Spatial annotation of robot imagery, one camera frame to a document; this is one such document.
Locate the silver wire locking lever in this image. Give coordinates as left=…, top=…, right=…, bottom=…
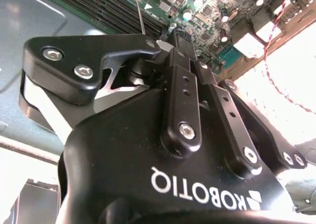
left=135, top=0, right=149, bottom=36

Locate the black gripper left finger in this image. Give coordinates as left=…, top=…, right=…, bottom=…
left=23, top=29, right=202, bottom=158

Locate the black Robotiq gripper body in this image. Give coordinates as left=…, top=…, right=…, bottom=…
left=58, top=88, right=296, bottom=224

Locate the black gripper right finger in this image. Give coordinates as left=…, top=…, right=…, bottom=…
left=182, top=33, right=308, bottom=179

